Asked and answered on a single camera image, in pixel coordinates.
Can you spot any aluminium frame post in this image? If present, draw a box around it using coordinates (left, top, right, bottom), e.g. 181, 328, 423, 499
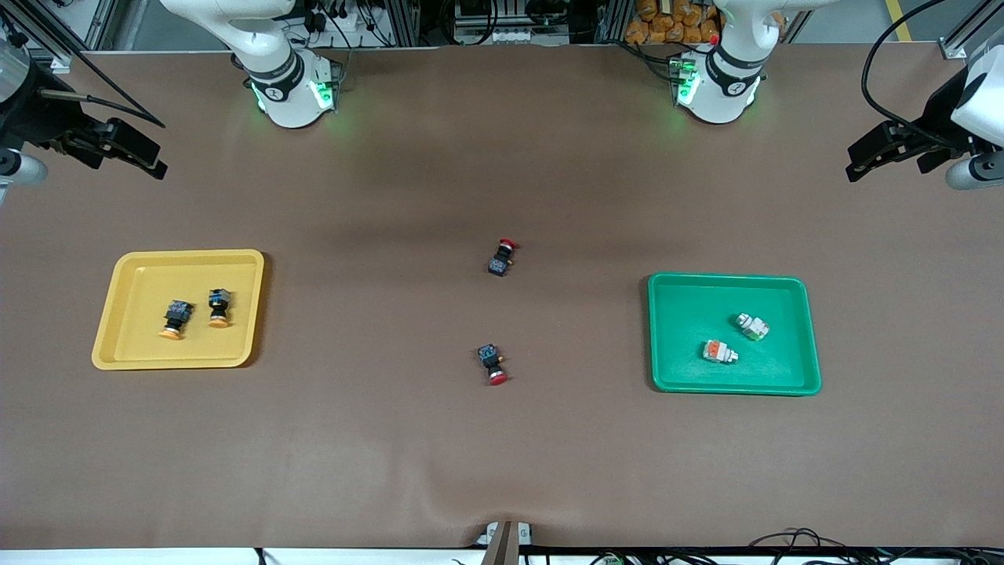
383, 0, 420, 48
594, 0, 632, 44

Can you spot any green plastic tray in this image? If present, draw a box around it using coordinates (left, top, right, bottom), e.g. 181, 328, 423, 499
647, 272, 823, 396

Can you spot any bag of orange items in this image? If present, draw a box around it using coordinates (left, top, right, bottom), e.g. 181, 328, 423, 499
625, 0, 721, 46

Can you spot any table edge clamp bracket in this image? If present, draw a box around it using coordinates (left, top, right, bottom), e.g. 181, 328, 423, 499
477, 520, 533, 565

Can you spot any black cable bundle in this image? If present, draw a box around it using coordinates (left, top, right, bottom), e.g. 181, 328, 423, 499
749, 527, 1004, 565

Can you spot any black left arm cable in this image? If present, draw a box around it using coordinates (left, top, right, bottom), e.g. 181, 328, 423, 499
861, 0, 973, 150

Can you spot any yellow plastic tray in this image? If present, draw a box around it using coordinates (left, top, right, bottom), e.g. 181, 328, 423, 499
91, 250, 265, 370

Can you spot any aluminium frame profile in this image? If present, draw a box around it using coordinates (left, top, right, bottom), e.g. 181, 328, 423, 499
0, 0, 118, 71
939, 0, 1004, 60

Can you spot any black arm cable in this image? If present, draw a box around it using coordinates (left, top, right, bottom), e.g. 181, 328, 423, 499
861, 0, 973, 150
0, 4, 167, 130

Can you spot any red push button switch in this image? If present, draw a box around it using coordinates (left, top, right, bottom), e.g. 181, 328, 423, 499
486, 238, 520, 277
477, 343, 511, 386

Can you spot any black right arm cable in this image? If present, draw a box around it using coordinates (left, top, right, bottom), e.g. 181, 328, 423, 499
0, 4, 167, 130

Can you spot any white power strip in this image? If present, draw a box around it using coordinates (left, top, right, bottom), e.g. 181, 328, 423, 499
453, 27, 570, 46

